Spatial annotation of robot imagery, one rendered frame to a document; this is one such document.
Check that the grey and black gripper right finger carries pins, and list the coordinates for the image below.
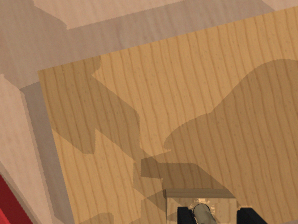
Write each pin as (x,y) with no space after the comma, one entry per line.
(249,216)

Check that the small wooden block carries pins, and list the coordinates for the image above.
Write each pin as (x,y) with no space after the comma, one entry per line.
(221,203)

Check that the tan wooden dowel pin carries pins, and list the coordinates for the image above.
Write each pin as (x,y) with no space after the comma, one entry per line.
(203,214)

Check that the light brown wooden board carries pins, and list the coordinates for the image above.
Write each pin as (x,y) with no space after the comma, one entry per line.
(211,109)

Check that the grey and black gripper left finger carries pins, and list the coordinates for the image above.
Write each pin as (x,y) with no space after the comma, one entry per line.
(185,216)

